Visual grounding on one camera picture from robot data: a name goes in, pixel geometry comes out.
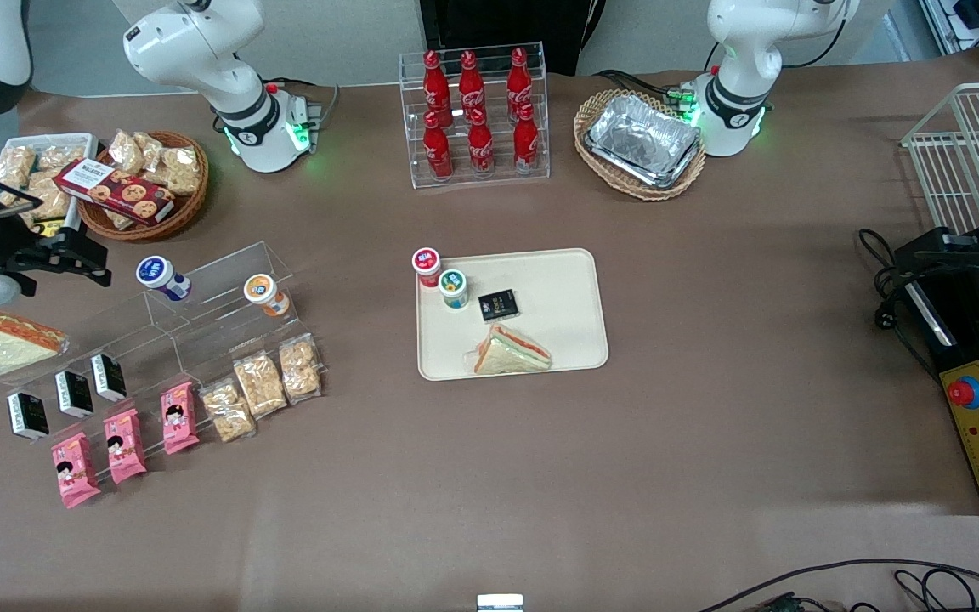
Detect green gum bottle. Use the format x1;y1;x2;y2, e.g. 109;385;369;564
439;269;471;310

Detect blue gum bottle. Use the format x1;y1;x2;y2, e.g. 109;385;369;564
136;255;193;303

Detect orange gum bottle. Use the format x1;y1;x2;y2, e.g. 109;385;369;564
243;273;291;319

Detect silver foil tray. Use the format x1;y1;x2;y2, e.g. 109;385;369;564
585;93;703;190

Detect red gum bottle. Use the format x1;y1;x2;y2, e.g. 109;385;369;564
411;246;445;290

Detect beige plastic tray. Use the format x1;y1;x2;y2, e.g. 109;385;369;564
416;247;610;382

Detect clear rice cracker pack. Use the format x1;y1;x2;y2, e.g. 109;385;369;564
36;144;88;171
22;173;71;224
0;146;37;190
277;333;324;404
200;377;257;444
156;146;202;196
110;129;147;176
133;132;166;171
232;350;289;420

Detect red cookie box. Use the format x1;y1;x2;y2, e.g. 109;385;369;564
54;158;176;226

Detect triangle sandwich in clear wrap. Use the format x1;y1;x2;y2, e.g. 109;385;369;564
0;308;71;379

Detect white rectangular plastic bin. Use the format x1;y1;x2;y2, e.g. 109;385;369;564
0;133;99;253

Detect brown wicker snack basket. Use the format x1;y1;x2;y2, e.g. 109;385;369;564
77;130;210;243

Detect black white small carton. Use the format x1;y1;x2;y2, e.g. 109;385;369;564
90;353;128;403
7;391;50;441
54;370;95;419

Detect clear acrylic stepped stand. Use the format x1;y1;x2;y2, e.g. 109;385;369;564
0;241;325;451

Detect pink snack packet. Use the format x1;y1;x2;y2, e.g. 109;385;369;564
51;431;103;510
160;380;201;456
103;408;149;486

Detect light wicker oval basket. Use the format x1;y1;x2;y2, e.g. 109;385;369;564
574;88;707;202

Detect red cola bottle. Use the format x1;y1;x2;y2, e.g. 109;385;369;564
458;50;487;124
422;49;453;128
512;102;540;173
422;110;454;182
506;47;534;120
467;108;495;177

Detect small black glossy box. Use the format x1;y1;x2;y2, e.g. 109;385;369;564
478;289;520;324

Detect unwrapped-looking triangle sandwich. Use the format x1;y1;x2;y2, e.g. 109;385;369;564
466;323;553;377

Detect clear acrylic bottle rack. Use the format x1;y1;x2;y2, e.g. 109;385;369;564
399;42;551;190

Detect dark black cabinet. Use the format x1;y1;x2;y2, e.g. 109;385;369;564
417;0;606;77

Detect black power cable with plug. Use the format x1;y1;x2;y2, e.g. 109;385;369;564
858;228;939;379

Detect white wire basket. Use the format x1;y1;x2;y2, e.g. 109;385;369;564
902;81;979;235

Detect aluminium frame shelf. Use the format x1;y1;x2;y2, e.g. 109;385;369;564
919;0;979;79

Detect grey cable at right base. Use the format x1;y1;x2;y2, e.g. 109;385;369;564
267;76;340;133

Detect black floor cables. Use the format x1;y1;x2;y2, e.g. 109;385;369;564
698;558;979;612

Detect black cables at left base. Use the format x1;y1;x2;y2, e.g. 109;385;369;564
596;42;716;107

